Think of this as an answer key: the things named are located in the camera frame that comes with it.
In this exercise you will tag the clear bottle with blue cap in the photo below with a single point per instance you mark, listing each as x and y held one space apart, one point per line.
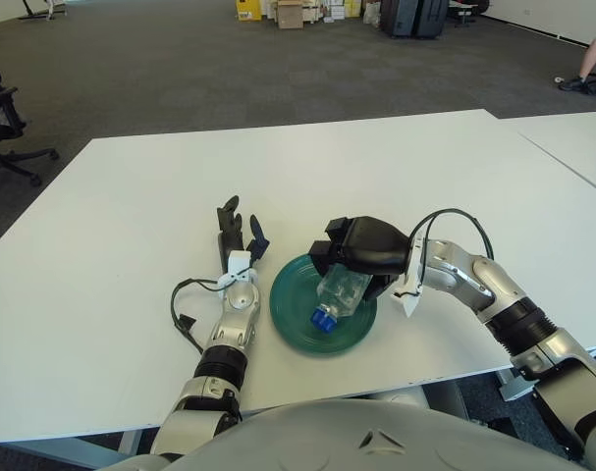
344 292

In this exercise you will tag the stack of white boxes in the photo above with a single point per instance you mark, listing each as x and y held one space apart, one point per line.
332 10

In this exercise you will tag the grey robot torso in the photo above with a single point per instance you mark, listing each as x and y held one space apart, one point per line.
327 436

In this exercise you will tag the white plastic bag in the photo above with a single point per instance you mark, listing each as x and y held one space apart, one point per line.
372 15

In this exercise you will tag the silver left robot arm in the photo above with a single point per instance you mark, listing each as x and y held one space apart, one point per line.
233 319

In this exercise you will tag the yellow box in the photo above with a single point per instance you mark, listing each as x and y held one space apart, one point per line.
249 10

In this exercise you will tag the white desk base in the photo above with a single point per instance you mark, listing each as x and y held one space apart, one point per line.
44 9

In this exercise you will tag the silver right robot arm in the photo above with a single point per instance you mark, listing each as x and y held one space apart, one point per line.
523 333

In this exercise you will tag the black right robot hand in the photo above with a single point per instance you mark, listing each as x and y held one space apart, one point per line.
376 243

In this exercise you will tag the black cabinet in background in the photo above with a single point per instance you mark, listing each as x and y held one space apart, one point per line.
431 19

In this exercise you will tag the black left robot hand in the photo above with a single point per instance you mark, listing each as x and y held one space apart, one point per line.
231 235

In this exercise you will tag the seated person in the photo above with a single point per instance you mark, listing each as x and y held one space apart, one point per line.
592 59

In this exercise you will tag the green round plate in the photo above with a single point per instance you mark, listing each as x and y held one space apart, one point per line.
292 304

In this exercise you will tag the brown cardboard box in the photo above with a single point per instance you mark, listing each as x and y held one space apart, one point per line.
290 17

